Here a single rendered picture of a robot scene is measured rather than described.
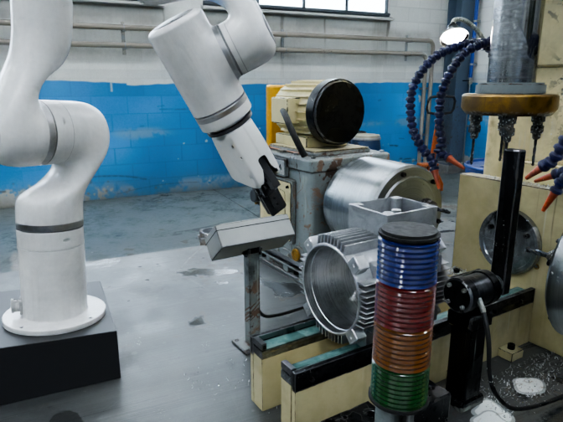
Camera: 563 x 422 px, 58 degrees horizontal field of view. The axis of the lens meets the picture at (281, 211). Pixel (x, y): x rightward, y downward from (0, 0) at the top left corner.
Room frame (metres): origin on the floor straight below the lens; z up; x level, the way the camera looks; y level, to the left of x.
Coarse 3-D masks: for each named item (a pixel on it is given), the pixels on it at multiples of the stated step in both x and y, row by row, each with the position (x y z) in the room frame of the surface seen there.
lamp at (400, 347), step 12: (384, 336) 0.46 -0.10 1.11; (396, 336) 0.45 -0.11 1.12; (408, 336) 0.45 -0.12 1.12; (420, 336) 0.45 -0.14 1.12; (384, 348) 0.46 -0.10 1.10; (396, 348) 0.45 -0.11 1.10; (408, 348) 0.45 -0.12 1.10; (420, 348) 0.45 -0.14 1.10; (384, 360) 0.46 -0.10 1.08; (396, 360) 0.45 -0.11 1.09; (408, 360) 0.45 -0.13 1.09; (420, 360) 0.45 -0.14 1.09; (396, 372) 0.45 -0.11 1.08; (408, 372) 0.45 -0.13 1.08; (420, 372) 0.45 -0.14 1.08
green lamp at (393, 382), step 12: (372, 360) 0.48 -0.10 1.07; (372, 372) 0.48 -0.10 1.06; (384, 372) 0.46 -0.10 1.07; (372, 384) 0.47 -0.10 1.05; (384, 384) 0.45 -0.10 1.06; (396, 384) 0.45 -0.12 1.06; (408, 384) 0.45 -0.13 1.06; (420, 384) 0.45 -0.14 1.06; (372, 396) 0.47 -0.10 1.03; (384, 396) 0.45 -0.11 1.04; (396, 396) 0.45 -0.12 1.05; (408, 396) 0.45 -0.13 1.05; (420, 396) 0.45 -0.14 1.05; (396, 408) 0.45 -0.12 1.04; (408, 408) 0.45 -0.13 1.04; (420, 408) 0.45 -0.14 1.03
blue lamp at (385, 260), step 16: (384, 240) 0.46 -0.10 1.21; (384, 256) 0.46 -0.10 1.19; (400, 256) 0.45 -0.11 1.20; (416, 256) 0.45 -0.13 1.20; (432, 256) 0.45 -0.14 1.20; (384, 272) 0.46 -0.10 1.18; (400, 272) 0.45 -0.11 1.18; (416, 272) 0.45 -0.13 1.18; (432, 272) 0.45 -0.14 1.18; (400, 288) 0.45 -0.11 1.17; (416, 288) 0.45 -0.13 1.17
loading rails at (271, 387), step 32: (512, 288) 1.03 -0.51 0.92; (512, 320) 0.97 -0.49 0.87; (256, 352) 0.78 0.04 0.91; (288, 352) 0.79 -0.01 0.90; (320, 352) 0.83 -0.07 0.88; (352, 352) 0.74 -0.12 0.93; (448, 352) 0.87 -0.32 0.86; (512, 352) 0.93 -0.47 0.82; (256, 384) 0.78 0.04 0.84; (288, 384) 0.70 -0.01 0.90; (320, 384) 0.71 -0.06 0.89; (352, 384) 0.74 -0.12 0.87; (288, 416) 0.69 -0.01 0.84; (320, 416) 0.71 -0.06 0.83
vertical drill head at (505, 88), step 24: (504, 0) 1.01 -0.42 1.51; (528, 0) 0.99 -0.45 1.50; (504, 24) 1.01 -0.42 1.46; (528, 24) 0.99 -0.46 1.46; (504, 48) 1.01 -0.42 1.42; (528, 48) 0.99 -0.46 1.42; (504, 72) 1.00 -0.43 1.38; (528, 72) 0.99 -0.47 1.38; (480, 96) 0.99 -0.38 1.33; (504, 96) 0.96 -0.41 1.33; (528, 96) 0.95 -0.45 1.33; (552, 96) 0.96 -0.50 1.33; (480, 120) 1.03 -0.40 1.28; (504, 120) 0.97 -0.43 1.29
